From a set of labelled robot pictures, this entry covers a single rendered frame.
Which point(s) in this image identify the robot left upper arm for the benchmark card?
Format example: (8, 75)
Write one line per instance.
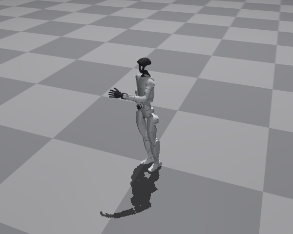
(149, 86)

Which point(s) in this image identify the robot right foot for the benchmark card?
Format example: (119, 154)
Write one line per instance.
(147, 161)

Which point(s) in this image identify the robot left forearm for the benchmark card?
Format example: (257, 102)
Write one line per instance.
(134, 98)

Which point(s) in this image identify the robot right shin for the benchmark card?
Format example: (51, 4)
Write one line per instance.
(148, 149)

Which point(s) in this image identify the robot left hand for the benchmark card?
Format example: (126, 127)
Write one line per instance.
(116, 93)

